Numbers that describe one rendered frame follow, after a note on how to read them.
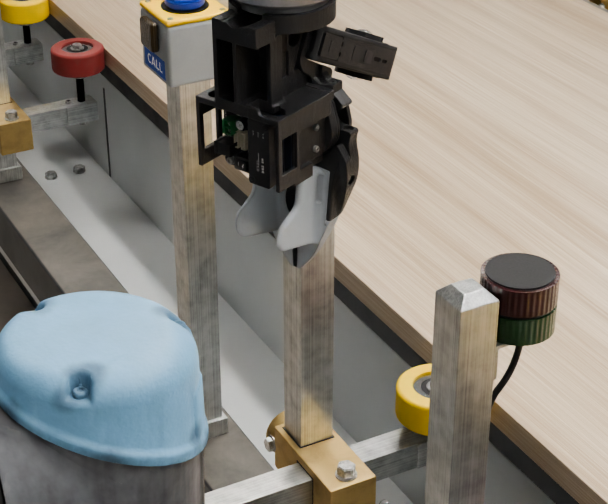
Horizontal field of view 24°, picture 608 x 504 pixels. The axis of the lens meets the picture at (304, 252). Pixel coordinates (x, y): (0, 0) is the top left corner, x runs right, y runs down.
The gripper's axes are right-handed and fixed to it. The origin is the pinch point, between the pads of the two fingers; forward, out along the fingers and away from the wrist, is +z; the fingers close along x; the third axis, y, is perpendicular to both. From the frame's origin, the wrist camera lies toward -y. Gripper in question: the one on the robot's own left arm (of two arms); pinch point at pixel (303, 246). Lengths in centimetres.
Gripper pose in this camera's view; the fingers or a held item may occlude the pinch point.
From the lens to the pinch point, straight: 107.0
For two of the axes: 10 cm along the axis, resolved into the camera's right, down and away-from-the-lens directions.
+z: 0.1, 8.6, 5.1
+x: 8.0, 3.0, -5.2
